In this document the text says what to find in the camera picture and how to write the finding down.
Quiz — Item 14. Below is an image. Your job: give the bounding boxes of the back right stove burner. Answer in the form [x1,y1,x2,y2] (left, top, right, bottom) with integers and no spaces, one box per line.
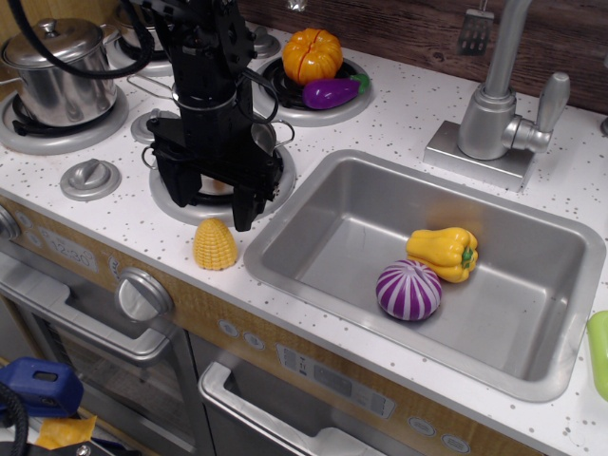
[253,57,372,127]

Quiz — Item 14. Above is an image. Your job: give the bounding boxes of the grey back stove knob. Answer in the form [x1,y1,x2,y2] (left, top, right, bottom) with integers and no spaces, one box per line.
[254,26,281,59]

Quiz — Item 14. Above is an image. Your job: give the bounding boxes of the small steel pan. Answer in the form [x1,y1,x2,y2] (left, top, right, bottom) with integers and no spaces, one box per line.
[149,121,295,200]

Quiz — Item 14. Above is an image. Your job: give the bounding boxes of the silver toy faucet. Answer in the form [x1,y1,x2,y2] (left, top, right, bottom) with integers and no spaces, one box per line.
[424,1,570,192]

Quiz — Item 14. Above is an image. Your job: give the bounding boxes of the yellow cloth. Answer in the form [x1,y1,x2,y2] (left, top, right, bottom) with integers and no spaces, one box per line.
[35,415,97,450]

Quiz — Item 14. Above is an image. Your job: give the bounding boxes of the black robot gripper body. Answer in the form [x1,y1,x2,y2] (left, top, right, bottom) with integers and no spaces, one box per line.
[147,97,280,202]

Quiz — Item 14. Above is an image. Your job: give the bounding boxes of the purple striped toy onion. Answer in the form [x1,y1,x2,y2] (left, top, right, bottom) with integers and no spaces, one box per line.
[375,259,443,321]

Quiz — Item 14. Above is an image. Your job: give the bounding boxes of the oven door with handle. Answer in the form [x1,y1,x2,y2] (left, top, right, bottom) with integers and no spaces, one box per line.
[1,254,215,455]

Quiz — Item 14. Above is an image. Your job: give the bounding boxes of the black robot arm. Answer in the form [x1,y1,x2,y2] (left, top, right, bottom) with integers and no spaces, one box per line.
[141,1,282,232]

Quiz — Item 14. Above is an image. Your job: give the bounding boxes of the stove burner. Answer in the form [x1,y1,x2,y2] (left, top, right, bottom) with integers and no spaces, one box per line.
[253,57,372,127]
[148,146,296,227]
[1,88,129,156]
[106,27,173,77]

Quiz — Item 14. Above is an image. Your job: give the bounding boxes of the grey front stove knob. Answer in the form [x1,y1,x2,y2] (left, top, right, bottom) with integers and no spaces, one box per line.
[60,159,122,201]

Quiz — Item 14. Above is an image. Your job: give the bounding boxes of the black cable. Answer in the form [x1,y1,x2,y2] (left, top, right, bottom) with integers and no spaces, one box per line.
[9,0,158,80]

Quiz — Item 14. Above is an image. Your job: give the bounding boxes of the green plastic object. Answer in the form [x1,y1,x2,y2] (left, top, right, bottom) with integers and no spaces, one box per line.
[587,311,608,401]

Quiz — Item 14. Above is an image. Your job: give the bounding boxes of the silver oven dial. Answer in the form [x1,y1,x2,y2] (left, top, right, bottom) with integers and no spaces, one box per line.
[114,267,174,322]

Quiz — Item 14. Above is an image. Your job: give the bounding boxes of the grey stove knob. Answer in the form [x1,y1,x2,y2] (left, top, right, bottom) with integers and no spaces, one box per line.
[254,26,281,59]
[60,159,122,201]
[130,108,180,145]

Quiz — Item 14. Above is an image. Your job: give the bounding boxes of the back left stove burner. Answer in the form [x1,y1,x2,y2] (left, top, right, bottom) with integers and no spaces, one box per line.
[106,27,173,77]

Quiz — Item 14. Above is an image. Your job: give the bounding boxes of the yellow toy bell pepper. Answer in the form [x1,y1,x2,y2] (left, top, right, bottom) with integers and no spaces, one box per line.
[406,227,479,283]

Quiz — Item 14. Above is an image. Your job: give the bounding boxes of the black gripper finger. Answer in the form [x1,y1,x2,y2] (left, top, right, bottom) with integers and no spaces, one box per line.
[157,157,201,207]
[232,185,267,232]

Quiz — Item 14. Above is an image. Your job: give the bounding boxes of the front left stove burner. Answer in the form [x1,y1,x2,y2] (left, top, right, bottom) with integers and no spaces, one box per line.
[1,88,129,156]

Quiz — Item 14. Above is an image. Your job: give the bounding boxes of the blue clamp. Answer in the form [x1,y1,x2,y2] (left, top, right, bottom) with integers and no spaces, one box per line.
[1,357,85,418]

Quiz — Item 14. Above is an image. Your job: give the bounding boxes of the silver sink basin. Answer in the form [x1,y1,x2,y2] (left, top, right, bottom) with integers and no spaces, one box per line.
[244,150,606,402]

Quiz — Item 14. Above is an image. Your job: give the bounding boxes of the orange toy pumpkin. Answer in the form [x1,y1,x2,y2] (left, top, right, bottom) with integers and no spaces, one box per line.
[282,28,343,86]

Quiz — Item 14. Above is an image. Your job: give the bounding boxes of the front right stove burner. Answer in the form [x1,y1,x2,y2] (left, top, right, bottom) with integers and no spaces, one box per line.
[148,146,296,227]

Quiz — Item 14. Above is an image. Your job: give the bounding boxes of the yellow toy corn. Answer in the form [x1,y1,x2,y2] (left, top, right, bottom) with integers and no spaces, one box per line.
[193,218,238,271]

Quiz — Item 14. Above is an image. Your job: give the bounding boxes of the large steel pot with lid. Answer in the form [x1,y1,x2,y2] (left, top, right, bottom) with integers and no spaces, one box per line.
[1,18,120,127]

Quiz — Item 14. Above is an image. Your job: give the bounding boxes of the purple toy eggplant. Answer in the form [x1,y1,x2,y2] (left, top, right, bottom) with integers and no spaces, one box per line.
[302,73,371,110]

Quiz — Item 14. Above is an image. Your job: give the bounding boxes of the grey middle stove knob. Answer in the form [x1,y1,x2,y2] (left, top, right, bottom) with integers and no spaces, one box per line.
[130,108,180,145]

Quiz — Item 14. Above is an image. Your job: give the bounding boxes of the dishwasher door with handle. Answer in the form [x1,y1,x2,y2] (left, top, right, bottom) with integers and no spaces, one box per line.
[192,333,533,455]

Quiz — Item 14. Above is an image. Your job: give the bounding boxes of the hanging metal spatula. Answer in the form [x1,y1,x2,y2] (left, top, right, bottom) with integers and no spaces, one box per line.
[456,0,494,56]

